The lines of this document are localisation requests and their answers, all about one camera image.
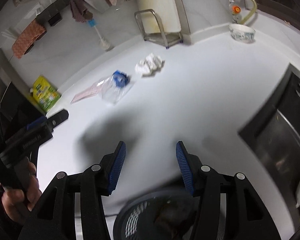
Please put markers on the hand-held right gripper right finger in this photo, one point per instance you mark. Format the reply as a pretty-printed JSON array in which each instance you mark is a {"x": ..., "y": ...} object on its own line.
[{"x": 185, "y": 170}]

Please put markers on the brown hanging cloth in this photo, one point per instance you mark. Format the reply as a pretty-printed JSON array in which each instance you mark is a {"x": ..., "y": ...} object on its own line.
[{"x": 78, "y": 10}]

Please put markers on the black kitchen sink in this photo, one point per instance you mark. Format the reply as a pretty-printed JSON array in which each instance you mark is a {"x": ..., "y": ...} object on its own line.
[{"x": 272, "y": 150}]

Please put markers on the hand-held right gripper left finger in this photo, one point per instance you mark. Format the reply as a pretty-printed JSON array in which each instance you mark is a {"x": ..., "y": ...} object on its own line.
[{"x": 117, "y": 170}]

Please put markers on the long pink wrapper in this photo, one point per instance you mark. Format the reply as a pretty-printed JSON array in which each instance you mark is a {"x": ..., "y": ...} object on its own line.
[{"x": 86, "y": 93}]

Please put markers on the white patterned bowl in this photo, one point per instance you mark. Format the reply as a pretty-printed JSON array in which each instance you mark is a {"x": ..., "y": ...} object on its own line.
[{"x": 242, "y": 33}]

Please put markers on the white cutting board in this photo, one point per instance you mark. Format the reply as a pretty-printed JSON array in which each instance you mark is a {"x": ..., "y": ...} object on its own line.
[{"x": 162, "y": 2}]

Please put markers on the black wall rail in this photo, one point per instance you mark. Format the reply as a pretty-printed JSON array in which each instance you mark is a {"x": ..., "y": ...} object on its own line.
[{"x": 57, "y": 5}]

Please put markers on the steel cutting board rack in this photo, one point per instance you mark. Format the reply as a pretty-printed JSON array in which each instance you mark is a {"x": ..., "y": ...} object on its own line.
[{"x": 162, "y": 37}]

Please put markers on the grey perforated trash bin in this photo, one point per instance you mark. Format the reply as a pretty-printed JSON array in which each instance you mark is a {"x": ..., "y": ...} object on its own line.
[{"x": 140, "y": 220}]

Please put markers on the white tissue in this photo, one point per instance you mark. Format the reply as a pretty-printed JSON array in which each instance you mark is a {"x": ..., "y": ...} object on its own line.
[{"x": 150, "y": 64}]

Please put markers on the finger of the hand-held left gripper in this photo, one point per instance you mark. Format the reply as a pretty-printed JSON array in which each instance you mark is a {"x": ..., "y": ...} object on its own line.
[
  {"x": 58, "y": 117},
  {"x": 36, "y": 123}
]

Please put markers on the orange knob valve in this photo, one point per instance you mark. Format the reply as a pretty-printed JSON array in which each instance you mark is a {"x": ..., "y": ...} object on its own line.
[{"x": 236, "y": 9}]

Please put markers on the clear bag with blue print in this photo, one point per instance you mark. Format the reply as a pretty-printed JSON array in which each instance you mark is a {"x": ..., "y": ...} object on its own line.
[{"x": 115, "y": 85}]

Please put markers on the white blue bottle brush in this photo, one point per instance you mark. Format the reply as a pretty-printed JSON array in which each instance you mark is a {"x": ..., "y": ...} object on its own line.
[{"x": 103, "y": 42}]

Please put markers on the person's left hand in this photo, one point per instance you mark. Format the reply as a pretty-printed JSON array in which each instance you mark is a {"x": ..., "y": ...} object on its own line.
[{"x": 17, "y": 202}]

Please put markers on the small black holder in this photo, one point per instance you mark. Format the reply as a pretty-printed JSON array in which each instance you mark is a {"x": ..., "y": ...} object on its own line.
[{"x": 55, "y": 20}]

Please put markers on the yellow green seasoning pouch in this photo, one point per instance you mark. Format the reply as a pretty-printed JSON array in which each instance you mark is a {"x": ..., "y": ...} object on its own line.
[{"x": 45, "y": 93}]

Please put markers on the orange wavy sponge cloth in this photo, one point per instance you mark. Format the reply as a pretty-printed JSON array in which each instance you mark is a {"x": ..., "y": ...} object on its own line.
[{"x": 27, "y": 38}]

